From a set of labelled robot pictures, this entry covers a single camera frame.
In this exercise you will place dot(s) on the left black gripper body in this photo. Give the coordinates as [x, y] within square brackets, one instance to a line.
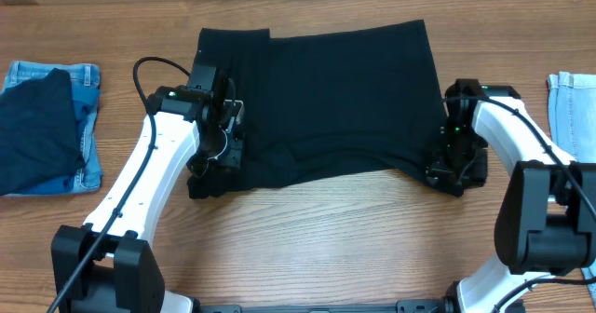
[210, 174]

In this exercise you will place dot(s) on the light blue denim garment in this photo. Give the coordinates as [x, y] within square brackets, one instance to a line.
[571, 109]

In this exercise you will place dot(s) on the folded navy blue garment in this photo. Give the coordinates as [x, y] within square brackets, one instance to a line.
[39, 139]

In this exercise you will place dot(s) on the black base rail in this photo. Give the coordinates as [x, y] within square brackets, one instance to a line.
[321, 307]

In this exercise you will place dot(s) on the black t-shirt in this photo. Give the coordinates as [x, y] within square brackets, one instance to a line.
[328, 105]

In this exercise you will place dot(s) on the folded blue denim jeans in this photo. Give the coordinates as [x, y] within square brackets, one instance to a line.
[85, 82]

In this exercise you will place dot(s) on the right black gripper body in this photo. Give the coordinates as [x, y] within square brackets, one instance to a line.
[453, 172]

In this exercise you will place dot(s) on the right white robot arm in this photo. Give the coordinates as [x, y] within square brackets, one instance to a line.
[545, 227]

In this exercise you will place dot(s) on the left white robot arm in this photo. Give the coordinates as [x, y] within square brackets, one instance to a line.
[107, 264]

